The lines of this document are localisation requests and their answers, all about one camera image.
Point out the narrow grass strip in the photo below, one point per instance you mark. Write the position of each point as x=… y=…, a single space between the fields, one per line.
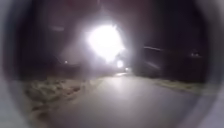
x=176 y=86

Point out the dark fence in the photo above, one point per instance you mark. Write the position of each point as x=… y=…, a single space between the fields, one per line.
x=166 y=65

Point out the rough grass verge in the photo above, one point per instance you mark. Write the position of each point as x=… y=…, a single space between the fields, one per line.
x=50 y=91

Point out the grey asphalt path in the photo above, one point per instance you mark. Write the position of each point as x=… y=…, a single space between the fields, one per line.
x=123 y=100

